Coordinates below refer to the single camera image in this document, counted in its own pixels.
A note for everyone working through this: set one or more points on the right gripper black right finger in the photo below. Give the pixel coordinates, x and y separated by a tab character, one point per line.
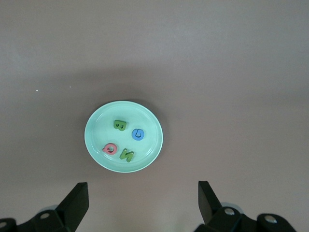
210	207

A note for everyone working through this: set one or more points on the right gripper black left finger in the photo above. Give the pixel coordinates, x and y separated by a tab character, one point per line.
70	212

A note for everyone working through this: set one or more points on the red letter Q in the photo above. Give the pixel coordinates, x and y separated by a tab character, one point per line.
106	146

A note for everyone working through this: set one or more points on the green letter N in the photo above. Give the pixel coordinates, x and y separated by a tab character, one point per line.
126	154

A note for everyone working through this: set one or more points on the green letter B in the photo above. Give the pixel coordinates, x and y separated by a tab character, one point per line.
115	123

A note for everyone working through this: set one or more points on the blue letter G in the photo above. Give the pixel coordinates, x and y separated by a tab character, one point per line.
134	135

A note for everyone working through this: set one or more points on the light green plate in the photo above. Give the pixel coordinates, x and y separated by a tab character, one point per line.
144	116

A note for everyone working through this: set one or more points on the brown table cover sheet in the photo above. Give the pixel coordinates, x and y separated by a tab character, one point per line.
217	72

